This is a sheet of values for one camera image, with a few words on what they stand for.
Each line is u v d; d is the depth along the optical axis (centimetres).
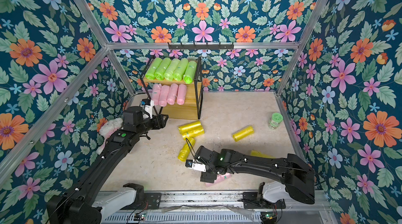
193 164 66
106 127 89
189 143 93
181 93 90
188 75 75
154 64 82
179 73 76
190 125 98
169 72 77
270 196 60
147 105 68
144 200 70
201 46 93
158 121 69
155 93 90
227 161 53
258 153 86
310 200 41
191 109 101
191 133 93
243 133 94
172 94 90
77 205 37
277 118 93
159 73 76
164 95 91
